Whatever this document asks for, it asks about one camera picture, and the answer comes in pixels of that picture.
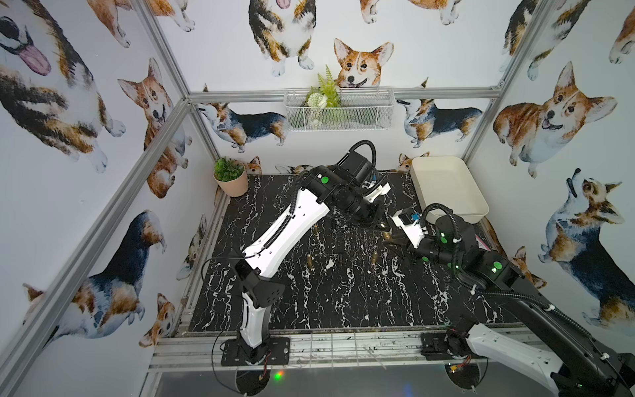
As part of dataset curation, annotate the pink label card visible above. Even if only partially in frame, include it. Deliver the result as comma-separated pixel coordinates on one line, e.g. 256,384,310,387
476,235,491,251

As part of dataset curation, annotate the artificial fern with flower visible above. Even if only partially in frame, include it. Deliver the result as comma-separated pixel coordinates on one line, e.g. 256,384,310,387
303,66,342,129

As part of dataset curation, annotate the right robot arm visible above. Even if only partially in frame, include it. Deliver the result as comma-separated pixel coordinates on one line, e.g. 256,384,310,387
393,203,634,396

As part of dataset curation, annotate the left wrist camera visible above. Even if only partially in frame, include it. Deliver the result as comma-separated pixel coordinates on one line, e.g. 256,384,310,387
364,181,391,203

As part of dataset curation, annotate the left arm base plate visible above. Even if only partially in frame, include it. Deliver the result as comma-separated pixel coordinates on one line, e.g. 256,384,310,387
221,336,291,367

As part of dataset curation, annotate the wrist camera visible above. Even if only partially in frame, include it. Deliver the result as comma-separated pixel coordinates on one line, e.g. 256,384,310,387
364,181,391,203
391,208,428,248

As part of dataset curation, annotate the potted green plant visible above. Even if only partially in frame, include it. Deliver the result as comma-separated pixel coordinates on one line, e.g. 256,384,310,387
214,157,248,198

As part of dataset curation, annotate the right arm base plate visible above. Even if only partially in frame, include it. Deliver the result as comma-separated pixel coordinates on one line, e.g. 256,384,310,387
420,332,485,361

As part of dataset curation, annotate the cream rectangular tray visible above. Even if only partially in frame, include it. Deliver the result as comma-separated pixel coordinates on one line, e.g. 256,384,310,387
409,156,489,224

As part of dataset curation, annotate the white wire wall basket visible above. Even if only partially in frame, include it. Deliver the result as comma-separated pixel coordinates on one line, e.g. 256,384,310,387
284,88,396,132

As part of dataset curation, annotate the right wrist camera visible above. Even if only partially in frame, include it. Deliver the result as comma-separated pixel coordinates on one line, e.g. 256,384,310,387
391,208,428,248

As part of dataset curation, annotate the aluminium front rail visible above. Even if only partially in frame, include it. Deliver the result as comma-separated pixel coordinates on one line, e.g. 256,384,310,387
147,329,559,373

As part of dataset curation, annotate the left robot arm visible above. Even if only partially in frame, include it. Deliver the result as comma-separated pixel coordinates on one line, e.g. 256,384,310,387
229,140,390,357

